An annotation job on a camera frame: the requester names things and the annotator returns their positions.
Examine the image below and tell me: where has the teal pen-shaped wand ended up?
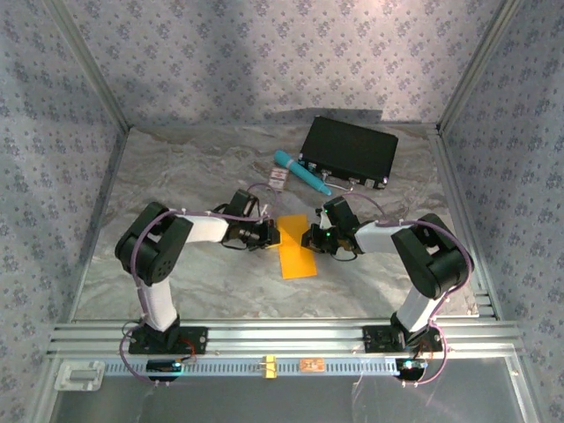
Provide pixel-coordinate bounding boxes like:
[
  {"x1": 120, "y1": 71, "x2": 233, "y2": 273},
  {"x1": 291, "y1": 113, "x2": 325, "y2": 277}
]
[{"x1": 272, "y1": 149, "x2": 333, "y2": 197}]

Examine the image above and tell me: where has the aluminium side rail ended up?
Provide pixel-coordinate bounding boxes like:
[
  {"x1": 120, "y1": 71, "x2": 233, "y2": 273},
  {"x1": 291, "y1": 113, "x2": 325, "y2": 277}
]
[
  {"x1": 429, "y1": 125, "x2": 545, "y2": 423},
  {"x1": 33, "y1": 127, "x2": 131, "y2": 423}
]

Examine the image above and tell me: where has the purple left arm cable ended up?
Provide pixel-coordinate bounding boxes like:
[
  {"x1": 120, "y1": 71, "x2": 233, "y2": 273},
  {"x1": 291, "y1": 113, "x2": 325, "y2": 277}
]
[{"x1": 118, "y1": 182, "x2": 283, "y2": 389}]

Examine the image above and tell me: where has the aluminium frame post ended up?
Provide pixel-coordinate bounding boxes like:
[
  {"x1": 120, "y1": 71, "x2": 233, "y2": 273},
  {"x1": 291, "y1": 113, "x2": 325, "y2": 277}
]
[
  {"x1": 435, "y1": 0, "x2": 528, "y2": 133},
  {"x1": 46, "y1": 0, "x2": 133, "y2": 133}
]

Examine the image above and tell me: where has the orange paper sheet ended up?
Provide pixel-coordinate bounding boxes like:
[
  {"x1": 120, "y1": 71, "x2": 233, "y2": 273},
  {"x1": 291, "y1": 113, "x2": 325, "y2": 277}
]
[{"x1": 276, "y1": 213, "x2": 319, "y2": 280}]

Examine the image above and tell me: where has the black case with metal handle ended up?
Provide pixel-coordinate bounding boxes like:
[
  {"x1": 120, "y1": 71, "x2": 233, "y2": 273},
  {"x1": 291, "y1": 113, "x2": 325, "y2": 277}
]
[{"x1": 298, "y1": 115, "x2": 400, "y2": 194}]

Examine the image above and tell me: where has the aluminium mounting rail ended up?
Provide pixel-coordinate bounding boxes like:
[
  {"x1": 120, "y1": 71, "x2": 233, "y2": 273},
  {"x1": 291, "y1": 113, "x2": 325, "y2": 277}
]
[{"x1": 47, "y1": 319, "x2": 525, "y2": 357}]

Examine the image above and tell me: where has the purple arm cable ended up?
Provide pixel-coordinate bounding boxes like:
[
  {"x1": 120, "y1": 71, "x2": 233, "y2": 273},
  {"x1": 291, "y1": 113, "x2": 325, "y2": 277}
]
[
  {"x1": 118, "y1": 182, "x2": 283, "y2": 389},
  {"x1": 347, "y1": 191, "x2": 475, "y2": 390}
]

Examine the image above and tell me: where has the slotted grey cable duct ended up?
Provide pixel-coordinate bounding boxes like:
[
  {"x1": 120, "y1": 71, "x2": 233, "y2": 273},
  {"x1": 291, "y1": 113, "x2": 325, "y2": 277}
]
[{"x1": 103, "y1": 355, "x2": 400, "y2": 376}]

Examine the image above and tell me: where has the small circuit board with LED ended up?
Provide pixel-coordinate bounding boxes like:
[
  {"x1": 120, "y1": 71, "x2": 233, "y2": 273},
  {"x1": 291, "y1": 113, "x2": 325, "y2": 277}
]
[
  {"x1": 395, "y1": 357, "x2": 429, "y2": 381},
  {"x1": 145, "y1": 359, "x2": 184, "y2": 382}
]

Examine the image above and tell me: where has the small red white packet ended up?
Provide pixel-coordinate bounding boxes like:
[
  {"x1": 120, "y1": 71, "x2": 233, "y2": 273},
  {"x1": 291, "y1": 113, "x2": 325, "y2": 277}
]
[{"x1": 266, "y1": 166, "x2": 290, "y2": 192}]

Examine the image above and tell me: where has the white plastic bracket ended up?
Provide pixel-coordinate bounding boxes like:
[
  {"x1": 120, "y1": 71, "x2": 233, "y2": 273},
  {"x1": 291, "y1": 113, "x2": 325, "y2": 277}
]
[{"x1": 54, "y1": 360, "x2": 107, "y2": 392}]

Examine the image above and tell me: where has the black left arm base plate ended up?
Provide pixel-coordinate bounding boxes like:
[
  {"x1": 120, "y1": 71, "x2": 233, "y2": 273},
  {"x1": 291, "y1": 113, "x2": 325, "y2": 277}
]
[{"x1": 127, "y1": 324, "x2": 209, "y2": 356}]

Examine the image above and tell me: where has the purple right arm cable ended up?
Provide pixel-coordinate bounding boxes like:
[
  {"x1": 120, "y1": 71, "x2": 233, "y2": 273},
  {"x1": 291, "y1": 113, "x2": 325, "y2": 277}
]
[{"x1": 347, "y1": 191, "x2": 475, "y2": 390}]

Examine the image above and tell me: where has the yellow connector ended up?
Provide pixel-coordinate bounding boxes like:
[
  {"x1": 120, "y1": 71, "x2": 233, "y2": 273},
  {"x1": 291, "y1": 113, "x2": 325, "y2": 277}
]
[{"x1": 257, "y1": 354, "x2": 279, "y2": 381}]

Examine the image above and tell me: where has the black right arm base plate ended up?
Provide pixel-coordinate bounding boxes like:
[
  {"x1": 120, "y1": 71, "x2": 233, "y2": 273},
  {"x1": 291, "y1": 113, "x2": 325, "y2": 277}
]
[{"x1": 362, "y1": 324, "x2": 444, "y2": 353}]

